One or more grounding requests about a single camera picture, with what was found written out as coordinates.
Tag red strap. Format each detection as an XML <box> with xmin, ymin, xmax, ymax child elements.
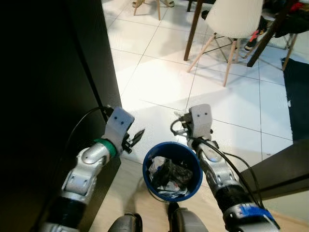
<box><xmin>245</xmin><ymin>28</ymin><xmax>261</xmax><ymax>51</ymax></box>

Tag chair with wooden legs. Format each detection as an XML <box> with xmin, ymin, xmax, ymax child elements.
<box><xmin>281</xmin><ymin>33</ymin><xmax>299</xmax><ymax>72</ymax></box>

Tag blue tape strip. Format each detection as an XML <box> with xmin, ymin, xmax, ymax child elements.
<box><xmin>240</xmin><ymin>204</ymin><xmax>280</xmax><ymax>229</ymax></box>

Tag blue plastic bucket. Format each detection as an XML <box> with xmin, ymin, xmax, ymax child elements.
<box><xmin>142</xmin><ymin>141</ymin><xmax>204</xmax><ymax>203</ymax></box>

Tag black clothes pile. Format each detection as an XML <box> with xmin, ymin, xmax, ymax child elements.
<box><xmin>261</xmin><ymin>0</ymin><xmax>309</xmax><ymax>38</ymax></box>

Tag white chair wooden legs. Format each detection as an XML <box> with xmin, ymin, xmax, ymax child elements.
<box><xmin>187</xmin><ymin>0</ymin><xmax>264</xmax><ymax>88</ymax></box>

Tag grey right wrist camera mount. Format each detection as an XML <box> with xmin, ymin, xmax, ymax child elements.
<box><xmin>188</xmin><ymin>103</ymin><xmax>213</xmax><ymax>142</ymax></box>

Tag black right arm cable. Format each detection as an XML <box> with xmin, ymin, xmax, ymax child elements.
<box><xmin>170</xmin><ymin>118</ymin><xmax>265</xmax><ymax>209</ymax></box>

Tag grey right robot leg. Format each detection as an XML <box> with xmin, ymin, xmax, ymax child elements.
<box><xmin>168</xmin><ymin>203</ymin><xmax>209</xmax><ymax>232</ymax></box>

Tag white crumpled trash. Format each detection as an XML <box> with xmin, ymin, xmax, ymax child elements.
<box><xmin>149</xmin><ymin>157</ymin><xmax>167</xmax><ymax>187</ymax></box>

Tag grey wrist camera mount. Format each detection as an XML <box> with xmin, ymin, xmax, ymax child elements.
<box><xmin>103</xmin><ymin>107</ymin><xmax>135</xmax><ymax>151</ymax></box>
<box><xmin>188</xmin><ymin>103</ymin><xmax>213</xmax><ymax>142</ymax></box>

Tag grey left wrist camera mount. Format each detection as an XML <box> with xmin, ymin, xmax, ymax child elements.
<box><xmin>103</xmin><ymin>107</ymin><xmax>135</xmax><ymax>151</ymax></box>

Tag tall black cabinet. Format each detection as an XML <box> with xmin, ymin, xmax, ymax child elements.
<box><xmin>0</xmin><ymin>0</ymin><xmax>122</xmax><ymax>232</ymax></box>

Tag black plastic trash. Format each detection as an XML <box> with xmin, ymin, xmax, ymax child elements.
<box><xmin>155</xmin><ymin>159</ymin><xmax>195</xmax><ymax>190</ymax></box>

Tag dark floor mat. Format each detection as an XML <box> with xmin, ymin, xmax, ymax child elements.
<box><xmin>282</xmin><ymin>58</ymin><xmax>309</xmax><ymax>142</ymax></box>

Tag light wood chair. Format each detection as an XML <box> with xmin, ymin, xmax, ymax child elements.
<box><xmin>133</xmin><ymin>0</ymin><xmax>174</xmax><ymax>21</ymax></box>

